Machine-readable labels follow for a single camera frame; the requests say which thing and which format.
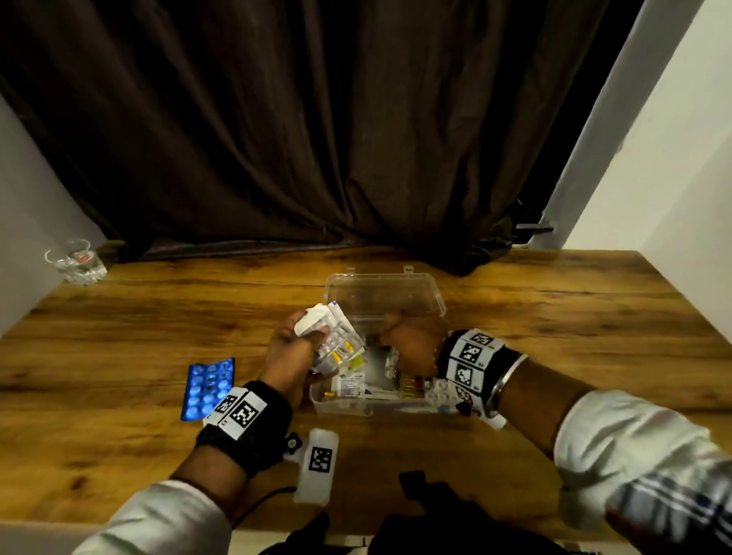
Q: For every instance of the person's right hand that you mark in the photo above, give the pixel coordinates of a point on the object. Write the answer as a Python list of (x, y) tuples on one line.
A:
[(417, 343)]

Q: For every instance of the person's left hand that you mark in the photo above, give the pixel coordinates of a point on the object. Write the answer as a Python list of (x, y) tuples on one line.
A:
[(289, 366)]

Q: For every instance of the white paper sachet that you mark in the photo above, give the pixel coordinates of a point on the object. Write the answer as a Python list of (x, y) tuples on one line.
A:
[(314, 320)]

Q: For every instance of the clear plastic medicine box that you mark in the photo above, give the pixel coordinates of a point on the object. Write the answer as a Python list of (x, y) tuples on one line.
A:
[(389, 297)]

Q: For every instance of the clear yellow pill strip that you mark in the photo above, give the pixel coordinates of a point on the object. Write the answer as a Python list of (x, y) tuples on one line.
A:
[(340, 349)]

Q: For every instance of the pile of medicine strips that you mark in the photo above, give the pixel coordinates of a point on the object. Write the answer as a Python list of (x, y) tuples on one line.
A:
[(372, 383)]

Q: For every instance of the blue blister pack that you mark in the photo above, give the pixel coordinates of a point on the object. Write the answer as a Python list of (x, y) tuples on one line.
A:
[(209, 389)]

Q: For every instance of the person's right forearm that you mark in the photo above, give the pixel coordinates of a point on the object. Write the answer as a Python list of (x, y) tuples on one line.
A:
[(623, 452)]

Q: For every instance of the person's left forearm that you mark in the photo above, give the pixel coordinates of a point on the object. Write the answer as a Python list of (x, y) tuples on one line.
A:
[(171, 514)]

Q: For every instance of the person's black clothing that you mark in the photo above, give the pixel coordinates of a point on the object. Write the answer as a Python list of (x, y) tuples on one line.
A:
[(446, 526)]

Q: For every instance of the black marker wristband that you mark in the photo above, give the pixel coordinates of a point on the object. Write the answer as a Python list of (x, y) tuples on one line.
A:
[(246, 423), (474, 366)]

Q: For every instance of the clear drinking glass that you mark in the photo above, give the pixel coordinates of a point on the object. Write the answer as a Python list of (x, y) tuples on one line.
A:
[(80, 266)]

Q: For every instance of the brown curtain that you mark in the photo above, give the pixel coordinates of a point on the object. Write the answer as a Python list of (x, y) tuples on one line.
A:
[(314, 114)]

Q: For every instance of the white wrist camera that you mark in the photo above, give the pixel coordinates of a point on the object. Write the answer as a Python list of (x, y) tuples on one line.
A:
[(317, 469), (446, 397)]

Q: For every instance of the white window frame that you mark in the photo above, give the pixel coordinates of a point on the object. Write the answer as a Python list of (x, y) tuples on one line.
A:
[(612, 114)]

